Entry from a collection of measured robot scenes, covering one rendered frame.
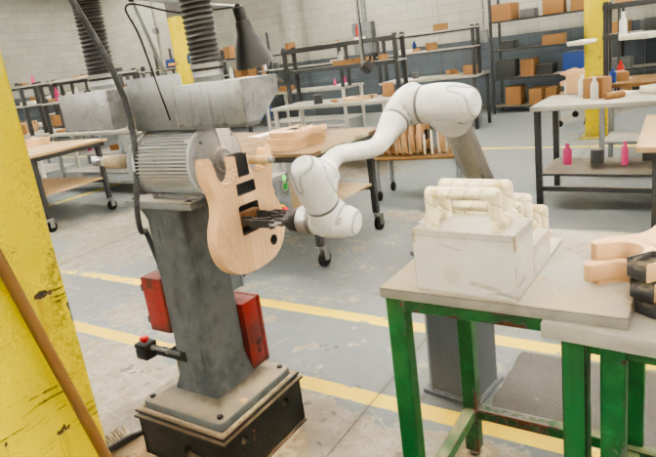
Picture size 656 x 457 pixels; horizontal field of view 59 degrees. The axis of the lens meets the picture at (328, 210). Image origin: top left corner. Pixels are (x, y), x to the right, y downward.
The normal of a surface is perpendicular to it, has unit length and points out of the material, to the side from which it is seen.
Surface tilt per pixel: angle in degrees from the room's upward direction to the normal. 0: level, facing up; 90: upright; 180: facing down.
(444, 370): 90
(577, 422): 90
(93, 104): 90
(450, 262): 90
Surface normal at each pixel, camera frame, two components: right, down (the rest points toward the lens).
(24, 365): 0.84, 0.04
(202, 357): -0.53, 0.29
